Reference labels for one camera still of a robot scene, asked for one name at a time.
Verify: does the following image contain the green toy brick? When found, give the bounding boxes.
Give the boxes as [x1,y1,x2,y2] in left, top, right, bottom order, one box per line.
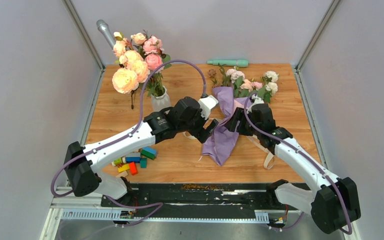
[111,158,124,167]

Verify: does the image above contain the beige wooden block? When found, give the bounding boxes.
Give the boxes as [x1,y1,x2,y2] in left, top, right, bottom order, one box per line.
[116,170,129,178]

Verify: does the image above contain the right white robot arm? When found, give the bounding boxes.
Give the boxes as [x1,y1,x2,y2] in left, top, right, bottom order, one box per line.
[226,102,361,234]

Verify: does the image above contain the peach pink rose bunch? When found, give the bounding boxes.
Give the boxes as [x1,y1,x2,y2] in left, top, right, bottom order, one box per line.
[111,31,170,97]

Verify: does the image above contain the white slotted cable duct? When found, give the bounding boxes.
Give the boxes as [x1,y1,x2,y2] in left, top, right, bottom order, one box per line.
[61,209,270,224]

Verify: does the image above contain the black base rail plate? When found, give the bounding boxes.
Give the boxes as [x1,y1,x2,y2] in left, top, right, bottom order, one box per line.
[69,180,334,221]

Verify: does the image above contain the purple flower bouquet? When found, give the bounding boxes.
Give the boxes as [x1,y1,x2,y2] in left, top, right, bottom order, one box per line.
[202,65,279,166]

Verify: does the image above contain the yellow wooden block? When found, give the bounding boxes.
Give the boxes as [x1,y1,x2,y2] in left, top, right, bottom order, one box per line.
[117,163,130,173]

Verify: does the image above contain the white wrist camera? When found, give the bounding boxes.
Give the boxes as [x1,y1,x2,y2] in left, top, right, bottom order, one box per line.
[198,95,219,120]
[248,94,265,108]

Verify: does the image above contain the green blue wooden block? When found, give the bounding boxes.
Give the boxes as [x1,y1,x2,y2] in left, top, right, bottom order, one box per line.
[140,146,158,160]

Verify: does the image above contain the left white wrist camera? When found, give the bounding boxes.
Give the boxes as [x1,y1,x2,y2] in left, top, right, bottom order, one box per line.
[198,95,219,120]

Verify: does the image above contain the mint green microphone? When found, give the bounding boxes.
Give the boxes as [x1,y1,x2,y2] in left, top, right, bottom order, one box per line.
[206,59,249,68]

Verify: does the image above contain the red orange wooden block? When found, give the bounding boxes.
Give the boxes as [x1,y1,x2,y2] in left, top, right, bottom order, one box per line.
[129,162,138,176]

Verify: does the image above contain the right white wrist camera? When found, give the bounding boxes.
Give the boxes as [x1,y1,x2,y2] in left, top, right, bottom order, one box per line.
[248,94,265,108]

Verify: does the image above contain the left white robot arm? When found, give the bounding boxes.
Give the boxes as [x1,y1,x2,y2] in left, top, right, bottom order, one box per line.
[64,95,218,207]

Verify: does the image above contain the silver microphone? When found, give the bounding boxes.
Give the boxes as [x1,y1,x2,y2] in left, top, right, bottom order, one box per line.
[96,19,116,49]

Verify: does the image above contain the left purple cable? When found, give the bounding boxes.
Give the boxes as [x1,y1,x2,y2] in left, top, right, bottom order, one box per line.
[50,59,209,199]

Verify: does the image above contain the cream printed ribbon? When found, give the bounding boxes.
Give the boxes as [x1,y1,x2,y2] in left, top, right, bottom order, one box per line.
[182,130,276,170]

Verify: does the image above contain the teal wooden block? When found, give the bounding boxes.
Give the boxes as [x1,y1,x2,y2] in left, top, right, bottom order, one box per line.
[139,158,148,169]

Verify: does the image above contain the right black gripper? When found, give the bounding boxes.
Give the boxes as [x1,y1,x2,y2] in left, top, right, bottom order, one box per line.
[224,107,261,137]

